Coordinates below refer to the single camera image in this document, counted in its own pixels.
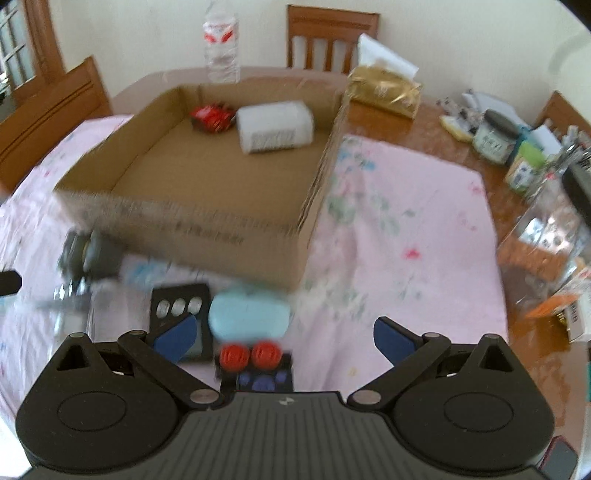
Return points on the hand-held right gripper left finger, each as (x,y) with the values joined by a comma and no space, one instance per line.
(178,339)

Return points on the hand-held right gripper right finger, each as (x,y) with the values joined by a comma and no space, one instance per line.
(392,341)

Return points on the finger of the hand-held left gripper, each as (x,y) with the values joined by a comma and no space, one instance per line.
(9,282)

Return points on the black case with silver buttons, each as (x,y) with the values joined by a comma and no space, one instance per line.
(180,293)

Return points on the black toy with red knobs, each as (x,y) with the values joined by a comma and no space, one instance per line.
(235,357)

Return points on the clear plastic cup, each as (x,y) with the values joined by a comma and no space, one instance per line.
(69,304)

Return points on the grey toy with round buttons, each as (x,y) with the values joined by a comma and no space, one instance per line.
(99,256)

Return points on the cardboard box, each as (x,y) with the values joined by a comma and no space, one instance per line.
(207,184)

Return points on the pink floral cloth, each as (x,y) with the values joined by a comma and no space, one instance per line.
(406,207)

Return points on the clear plastic bag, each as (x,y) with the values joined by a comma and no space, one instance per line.
(540,240)

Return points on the white carton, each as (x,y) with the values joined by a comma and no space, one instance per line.
(579,318)

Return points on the dark red phone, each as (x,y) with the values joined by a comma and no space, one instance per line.
(558,459)

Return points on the green container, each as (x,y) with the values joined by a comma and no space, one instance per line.
(521,168)

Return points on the yellow notepad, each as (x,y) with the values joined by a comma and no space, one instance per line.
(457,129)

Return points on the glass jar with black lid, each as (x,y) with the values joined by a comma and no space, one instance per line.
(494,143)

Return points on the red snack packet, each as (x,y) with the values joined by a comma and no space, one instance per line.
(210,117)

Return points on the white plastic box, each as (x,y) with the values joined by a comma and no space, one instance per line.
(272,122)

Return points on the teal container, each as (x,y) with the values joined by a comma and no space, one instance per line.
(526,138)

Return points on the wooden door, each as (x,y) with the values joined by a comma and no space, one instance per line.
(44,37)

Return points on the golden tissue pack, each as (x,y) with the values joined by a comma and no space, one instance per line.
(383,90)

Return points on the clear pen holder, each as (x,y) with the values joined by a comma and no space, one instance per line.
(570,152)

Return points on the clear plastic water bottle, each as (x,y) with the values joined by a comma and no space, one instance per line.
(221,55)

